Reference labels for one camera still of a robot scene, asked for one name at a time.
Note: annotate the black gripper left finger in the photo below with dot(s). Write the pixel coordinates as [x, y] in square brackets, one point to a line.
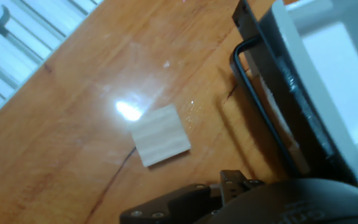
[172, 205]

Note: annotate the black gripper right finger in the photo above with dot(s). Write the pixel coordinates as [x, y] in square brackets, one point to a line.
[233, 186]

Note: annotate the light wooden cube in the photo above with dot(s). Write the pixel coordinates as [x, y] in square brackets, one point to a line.
[160, 135]

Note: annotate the glossy orange wooden board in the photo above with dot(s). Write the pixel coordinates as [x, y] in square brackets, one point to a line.
[73, 124]

